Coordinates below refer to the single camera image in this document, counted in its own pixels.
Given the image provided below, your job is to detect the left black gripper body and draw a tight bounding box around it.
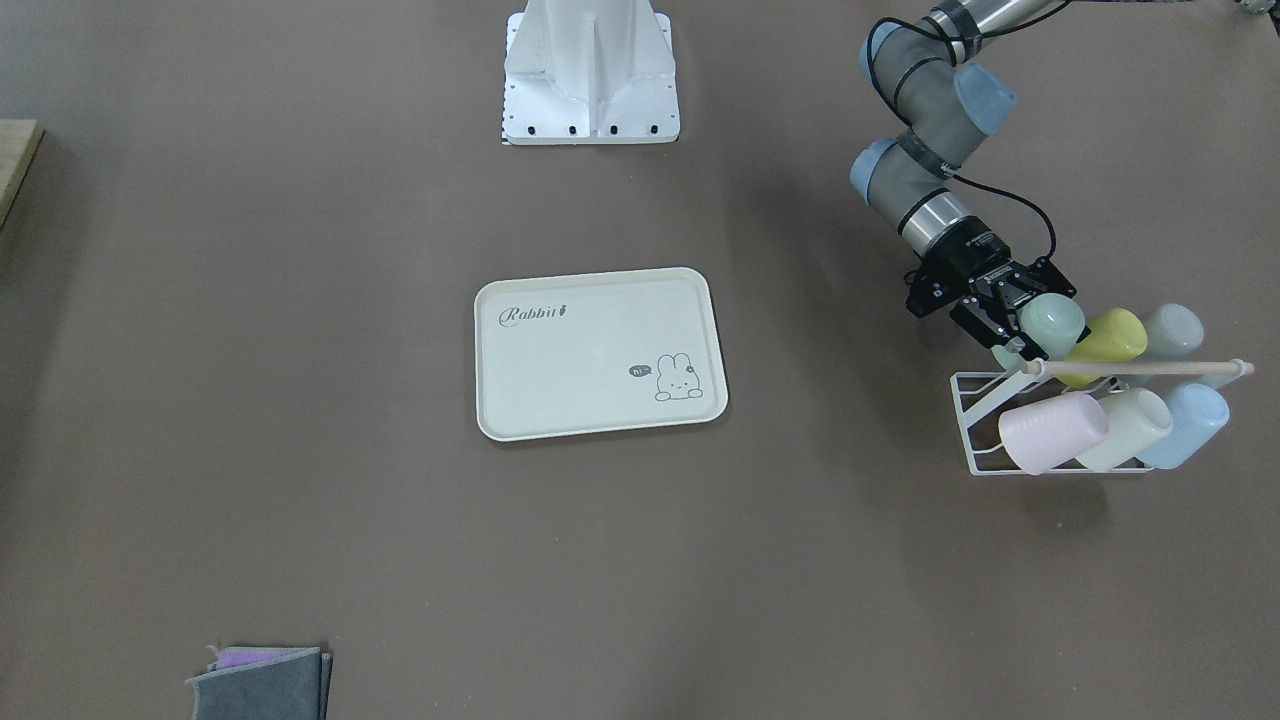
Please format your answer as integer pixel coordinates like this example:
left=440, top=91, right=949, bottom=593
left=920, top=222, right=1024, bottom=307

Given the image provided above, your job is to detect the green plastic cup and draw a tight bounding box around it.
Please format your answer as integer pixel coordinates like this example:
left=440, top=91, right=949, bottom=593
left=1018, top=293, right=1085, bottom=361

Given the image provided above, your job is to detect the cream rabbit tray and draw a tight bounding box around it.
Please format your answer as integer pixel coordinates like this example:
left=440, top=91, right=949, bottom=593
left=474, top=266, right=730, bottom=442

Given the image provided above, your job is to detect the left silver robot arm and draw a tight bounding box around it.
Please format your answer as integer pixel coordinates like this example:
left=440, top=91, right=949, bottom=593
left=850, top=1, right=1075, bottom=360

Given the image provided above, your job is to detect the yellow plastic cup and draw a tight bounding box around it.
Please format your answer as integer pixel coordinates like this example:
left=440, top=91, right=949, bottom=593
left=1065, top=307, right=1149, bottom=363

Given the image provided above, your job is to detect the pink plastic cup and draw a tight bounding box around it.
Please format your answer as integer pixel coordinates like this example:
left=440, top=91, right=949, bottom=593
left=997, top=393, right=1108, bottom=475

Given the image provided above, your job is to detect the grey-blue plastic cup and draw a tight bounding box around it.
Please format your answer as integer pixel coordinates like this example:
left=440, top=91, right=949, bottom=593
left=1133, top=304, right=1204, bottom=365

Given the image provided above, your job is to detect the cream white plastic cup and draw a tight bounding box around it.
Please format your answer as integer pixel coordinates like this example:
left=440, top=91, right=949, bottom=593
left=1074, top=388, right=1172, bottom=471

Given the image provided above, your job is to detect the light blue plastic cup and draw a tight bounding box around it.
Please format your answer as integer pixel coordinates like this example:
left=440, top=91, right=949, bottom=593
left=1135, top=382, right=1231, bottom=470

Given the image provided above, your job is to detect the grey folded cloth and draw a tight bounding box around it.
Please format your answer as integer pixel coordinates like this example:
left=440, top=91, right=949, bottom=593
left=186, top=647, right=333, bottom=719

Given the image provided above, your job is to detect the purple folded cloth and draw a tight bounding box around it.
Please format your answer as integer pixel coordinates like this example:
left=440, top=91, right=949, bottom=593
left=207, top=646, right=294, bottom=673

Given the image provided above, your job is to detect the bamboo cutting board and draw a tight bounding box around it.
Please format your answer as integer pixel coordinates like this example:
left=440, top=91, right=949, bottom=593
left=1, top=119, right=45, bottom=227

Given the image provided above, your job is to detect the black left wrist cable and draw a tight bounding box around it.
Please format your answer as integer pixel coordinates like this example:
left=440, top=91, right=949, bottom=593
left=945, top=172, right=1059, bottom=263

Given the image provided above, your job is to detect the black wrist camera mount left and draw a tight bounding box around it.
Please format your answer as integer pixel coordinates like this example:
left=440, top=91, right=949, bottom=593
left=904, top=266, right=963, bottom=318

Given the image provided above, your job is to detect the white wire cup rack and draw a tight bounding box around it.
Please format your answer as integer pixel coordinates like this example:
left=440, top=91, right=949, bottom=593
left=948, top=359, right=1254, bottom=477

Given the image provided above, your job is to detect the white pedestal column base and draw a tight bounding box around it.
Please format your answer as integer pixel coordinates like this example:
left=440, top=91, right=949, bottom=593
left=500, top=1, right=681, bottom=146

